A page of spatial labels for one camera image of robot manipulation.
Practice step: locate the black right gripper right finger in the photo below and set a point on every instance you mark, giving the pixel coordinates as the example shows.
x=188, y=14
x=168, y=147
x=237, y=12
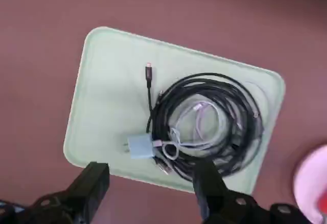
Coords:
x=219, y=203

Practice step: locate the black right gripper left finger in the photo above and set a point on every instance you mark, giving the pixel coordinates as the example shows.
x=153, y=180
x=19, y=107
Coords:
x=81, y=196

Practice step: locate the pink round plate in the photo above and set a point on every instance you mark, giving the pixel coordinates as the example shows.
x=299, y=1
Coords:
x=306, y=173

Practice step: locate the green plastic tray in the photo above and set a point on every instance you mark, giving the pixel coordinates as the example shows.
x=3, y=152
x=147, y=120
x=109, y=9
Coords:
x=107, y=94

